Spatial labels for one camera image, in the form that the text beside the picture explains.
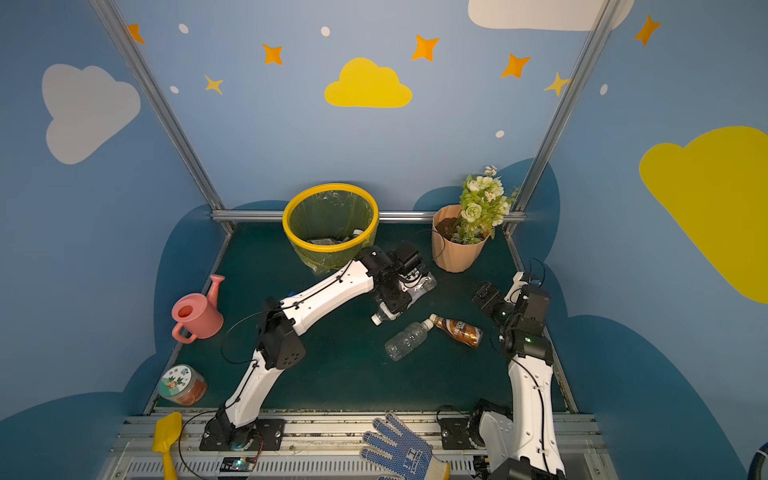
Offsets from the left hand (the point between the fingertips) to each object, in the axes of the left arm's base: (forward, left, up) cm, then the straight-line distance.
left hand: (402, 301), depth 85 cm
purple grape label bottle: (+18, +25, +5) cm, 32 cm away
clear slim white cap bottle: (+25, +15, +3) cm, 29 cm away
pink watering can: (-4, +58, -2) cm, 58 cm away
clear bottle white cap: (-7, -3, -8) cm, 11 cm away
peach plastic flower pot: (+19, -16, -1) cm, 25 cm away
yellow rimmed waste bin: (+27, +25, +4) cm, 37 cm away
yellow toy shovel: (-32, +59, -11) cm, 68 cm away
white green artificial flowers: (+26, -25, +14) cm, 39 cm away
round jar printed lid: (-22, +56, -5) cm, 61 cm away
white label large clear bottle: (-4, +5, 0) cm, 7 cm away
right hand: (0, -23, +7) cm, 24 cm away
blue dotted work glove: (-36, -3, -12) cm, 38 cm away
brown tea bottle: (-6, -20, -8) cm, 23 cm away
